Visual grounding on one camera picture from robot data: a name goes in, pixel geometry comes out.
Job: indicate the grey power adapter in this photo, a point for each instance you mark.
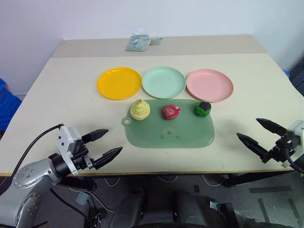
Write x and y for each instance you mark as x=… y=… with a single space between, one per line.
x=82 y=197

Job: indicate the small blue box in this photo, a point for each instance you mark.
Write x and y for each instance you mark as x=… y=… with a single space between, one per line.
x=287 y=73

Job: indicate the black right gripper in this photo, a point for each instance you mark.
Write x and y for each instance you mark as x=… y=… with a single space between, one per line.
x=279 y=147

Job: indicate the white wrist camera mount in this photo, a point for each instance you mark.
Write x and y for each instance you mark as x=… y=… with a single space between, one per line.
x=297 y=129
x=65 y=139

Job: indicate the pink plate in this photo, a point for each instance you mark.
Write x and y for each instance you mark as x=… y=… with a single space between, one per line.
x=210 y=84

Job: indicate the green and black clay lump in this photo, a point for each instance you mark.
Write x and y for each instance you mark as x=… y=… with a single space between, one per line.
x=202 y=109

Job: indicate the yellow clay lump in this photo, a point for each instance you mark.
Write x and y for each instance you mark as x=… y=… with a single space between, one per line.
x=140 y=110

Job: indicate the red clay lump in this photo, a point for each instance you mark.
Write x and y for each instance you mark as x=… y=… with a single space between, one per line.
x=170 y=112

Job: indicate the dark rounded shape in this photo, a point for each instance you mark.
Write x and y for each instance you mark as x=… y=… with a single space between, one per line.
x=190 y=209
x=130 y=209

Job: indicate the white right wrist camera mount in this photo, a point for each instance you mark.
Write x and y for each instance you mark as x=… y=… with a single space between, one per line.
x=297 y=129

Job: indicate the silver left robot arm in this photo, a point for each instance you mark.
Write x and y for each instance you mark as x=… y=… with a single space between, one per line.
x=28 y=175

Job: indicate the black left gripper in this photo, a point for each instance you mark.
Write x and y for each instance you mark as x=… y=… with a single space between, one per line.
x=82 y=155

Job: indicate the black table frame bar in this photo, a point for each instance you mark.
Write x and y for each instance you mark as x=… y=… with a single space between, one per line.
x=256 y=178

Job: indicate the mint green plate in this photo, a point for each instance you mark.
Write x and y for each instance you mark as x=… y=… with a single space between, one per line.
x=164 y=82

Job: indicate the black caster foot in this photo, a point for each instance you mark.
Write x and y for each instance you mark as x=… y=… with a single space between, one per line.
x=223 y=211

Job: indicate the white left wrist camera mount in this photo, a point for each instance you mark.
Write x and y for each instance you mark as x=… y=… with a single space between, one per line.
x=65 y=139

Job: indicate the yellow plate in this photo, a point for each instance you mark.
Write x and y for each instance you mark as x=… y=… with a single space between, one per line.
x=118 y=83

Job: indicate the stack of green packets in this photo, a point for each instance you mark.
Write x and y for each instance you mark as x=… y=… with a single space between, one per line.
x=137 y=42

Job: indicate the small pale green packet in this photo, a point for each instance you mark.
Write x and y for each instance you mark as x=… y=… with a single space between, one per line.
x=155 y=40

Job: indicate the black equipment case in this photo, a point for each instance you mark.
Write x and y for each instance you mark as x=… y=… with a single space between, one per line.
x=298 y=76

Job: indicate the blue plastic crate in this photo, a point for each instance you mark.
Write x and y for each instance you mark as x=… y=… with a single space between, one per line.
x=8 y=104

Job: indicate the translucent green cutting mat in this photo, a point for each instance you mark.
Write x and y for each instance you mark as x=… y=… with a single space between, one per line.
x=171 y=133

